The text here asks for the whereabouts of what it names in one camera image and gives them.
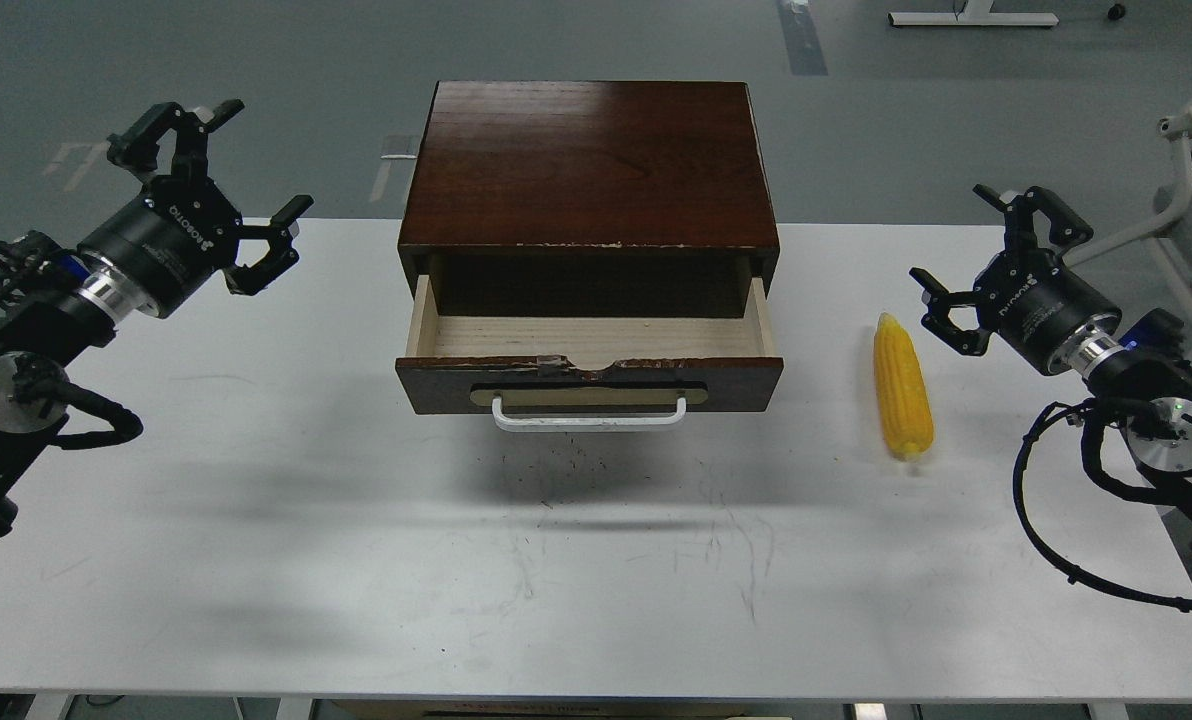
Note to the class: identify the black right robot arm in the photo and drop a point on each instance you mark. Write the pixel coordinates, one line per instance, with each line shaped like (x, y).
(1136, 426)

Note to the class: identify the wooden drawer with white handle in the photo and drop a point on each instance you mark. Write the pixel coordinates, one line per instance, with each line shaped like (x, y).
(589, 366)

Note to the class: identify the white table base background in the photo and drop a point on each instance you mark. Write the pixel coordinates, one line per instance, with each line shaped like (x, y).
(975, 14)

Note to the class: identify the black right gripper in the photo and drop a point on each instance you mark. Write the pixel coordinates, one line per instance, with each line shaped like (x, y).
(1030, 299)

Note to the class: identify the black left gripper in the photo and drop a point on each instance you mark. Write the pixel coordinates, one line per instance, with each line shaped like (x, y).
(181, 228)

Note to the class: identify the dark wooden cabinet box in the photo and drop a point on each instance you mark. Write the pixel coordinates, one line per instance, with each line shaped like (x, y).
(623, 167)

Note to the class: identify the yellow corn cob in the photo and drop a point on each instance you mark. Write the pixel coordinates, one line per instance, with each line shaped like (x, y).
(907, 422)

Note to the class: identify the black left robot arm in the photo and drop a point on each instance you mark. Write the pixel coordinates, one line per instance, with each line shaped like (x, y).
(54, 305)

